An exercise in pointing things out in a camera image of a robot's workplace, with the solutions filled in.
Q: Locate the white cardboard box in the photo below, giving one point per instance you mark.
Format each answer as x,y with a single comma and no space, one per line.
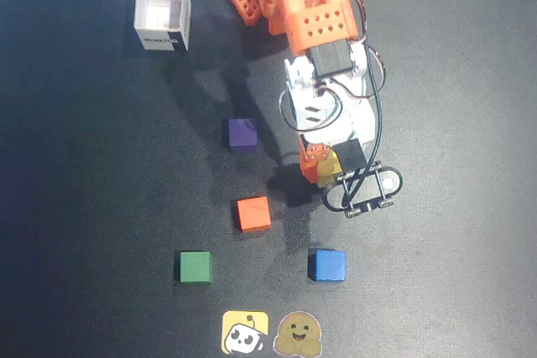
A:
161,14

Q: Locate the black table mat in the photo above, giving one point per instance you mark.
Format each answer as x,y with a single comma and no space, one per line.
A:
440,249

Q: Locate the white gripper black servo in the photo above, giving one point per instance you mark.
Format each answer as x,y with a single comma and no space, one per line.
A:
312,159

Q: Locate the blue wooden cube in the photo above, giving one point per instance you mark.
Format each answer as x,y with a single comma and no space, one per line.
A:
330,265

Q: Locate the yellow robot sticker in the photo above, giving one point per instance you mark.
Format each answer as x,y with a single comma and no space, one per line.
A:
245,331

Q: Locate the green wooden cube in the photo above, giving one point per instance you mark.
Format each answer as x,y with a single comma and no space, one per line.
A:
195,266

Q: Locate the orange wooden cube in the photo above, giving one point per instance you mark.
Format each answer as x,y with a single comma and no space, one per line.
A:
253,213

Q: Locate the purple wooden cube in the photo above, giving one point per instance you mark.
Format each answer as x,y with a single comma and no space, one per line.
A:
243,133

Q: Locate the hugging face emoji sticker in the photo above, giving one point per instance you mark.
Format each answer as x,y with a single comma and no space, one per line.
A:
298,333

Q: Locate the yellow wooden cube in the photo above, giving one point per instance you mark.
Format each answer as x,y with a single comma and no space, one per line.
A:
328,170

